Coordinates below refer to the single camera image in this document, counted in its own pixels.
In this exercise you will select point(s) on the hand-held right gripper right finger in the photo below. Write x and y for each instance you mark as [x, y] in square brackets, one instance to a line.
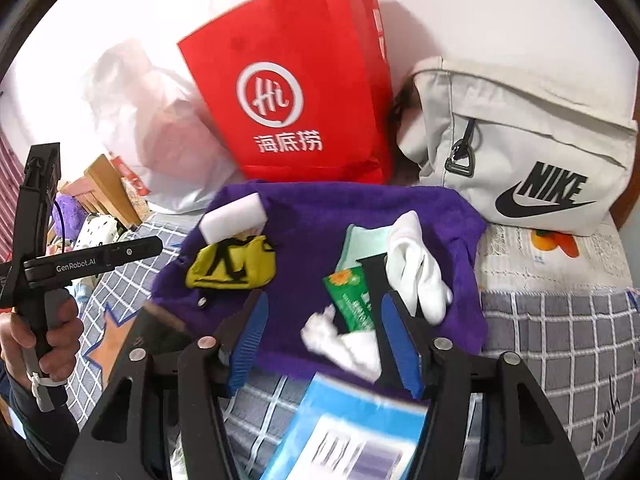
[402, 350]

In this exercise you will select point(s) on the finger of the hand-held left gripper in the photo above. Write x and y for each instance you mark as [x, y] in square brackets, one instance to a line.
[35, 200]

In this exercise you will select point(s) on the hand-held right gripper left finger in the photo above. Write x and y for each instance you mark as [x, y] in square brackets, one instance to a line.
[247, 345]

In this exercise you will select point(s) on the white tissue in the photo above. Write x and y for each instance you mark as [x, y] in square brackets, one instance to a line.
[345, 347]

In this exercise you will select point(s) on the green packet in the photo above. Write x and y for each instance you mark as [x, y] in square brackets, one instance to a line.
[350, 300]

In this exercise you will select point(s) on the yellow sock black print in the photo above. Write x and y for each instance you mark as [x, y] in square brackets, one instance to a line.
[250, 270]

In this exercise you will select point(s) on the white sponge block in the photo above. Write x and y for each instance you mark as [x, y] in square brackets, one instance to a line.
[230, 220]

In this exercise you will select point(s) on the person's left forearm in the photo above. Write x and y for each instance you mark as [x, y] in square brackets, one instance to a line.
[35, 425]

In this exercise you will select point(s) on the person's left hand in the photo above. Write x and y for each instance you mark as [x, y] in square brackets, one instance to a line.
[67, 340]

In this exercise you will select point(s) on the red striped cloth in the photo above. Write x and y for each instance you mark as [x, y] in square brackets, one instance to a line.
[9, 195]

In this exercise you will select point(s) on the purple plush toy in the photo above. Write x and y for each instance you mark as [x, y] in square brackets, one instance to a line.
[70, 217]

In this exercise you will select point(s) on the white spotted cloth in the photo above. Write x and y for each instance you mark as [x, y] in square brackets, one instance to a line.
[100, 232]

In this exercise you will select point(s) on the grey checked star bed sheet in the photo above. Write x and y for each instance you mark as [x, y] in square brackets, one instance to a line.
[125, 280]

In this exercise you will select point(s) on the plain cardboard box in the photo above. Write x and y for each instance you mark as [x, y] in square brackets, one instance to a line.
[107, 195]

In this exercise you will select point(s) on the blue cardboard box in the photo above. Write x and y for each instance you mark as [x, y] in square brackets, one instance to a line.
[340, 410]

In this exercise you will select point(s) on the white sock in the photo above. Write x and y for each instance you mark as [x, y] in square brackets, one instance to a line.
[415, 255]

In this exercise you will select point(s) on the mint green sock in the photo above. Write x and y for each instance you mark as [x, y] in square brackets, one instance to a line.
[362, 245]

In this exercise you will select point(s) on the white plastic bag orange print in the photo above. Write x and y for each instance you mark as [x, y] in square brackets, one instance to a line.
[150, 125]

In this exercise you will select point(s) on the purple towel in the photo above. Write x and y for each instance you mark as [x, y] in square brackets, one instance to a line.
[310, 220]

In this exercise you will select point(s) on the fruit print pillow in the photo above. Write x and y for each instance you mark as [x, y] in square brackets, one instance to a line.
[520, 260]

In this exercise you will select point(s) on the dark grey checked pillow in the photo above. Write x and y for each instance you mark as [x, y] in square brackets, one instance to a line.
[550, 330]

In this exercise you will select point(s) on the beige backpack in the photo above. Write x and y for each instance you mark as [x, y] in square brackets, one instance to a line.
[525, 125]

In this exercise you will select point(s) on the red paper bag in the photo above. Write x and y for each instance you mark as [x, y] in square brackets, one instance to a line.
[280, 60]

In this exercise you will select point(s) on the wooden bed frame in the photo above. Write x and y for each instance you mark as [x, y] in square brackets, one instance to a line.
[629, 205]

